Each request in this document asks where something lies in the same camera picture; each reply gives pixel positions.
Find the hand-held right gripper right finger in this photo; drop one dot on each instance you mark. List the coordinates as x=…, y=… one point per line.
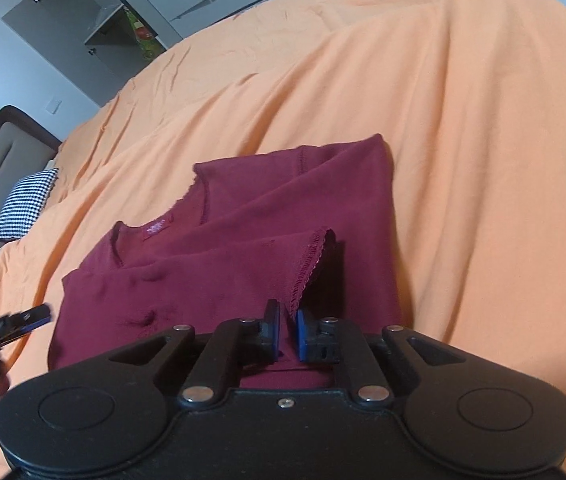
x=304, y=336

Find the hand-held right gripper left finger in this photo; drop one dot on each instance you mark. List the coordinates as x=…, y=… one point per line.
x=274, y=332

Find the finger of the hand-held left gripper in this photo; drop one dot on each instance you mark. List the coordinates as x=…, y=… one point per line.
x=33, y=317

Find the maroon knit shirt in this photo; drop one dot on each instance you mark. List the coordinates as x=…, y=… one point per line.
x=243, y=240

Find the black white checked pillow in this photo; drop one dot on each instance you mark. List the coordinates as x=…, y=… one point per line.
x=25, y=204

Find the orange bed blanket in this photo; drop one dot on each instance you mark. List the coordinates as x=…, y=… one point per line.
x=453, y=150

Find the colourful patterned cloth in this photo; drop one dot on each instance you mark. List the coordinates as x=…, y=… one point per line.
x=142, y=32

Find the grey wardrobe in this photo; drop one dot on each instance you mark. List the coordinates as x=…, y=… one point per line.
x=113, y=5

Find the white wall switch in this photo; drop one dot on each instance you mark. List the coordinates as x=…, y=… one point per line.
x=54, y=106

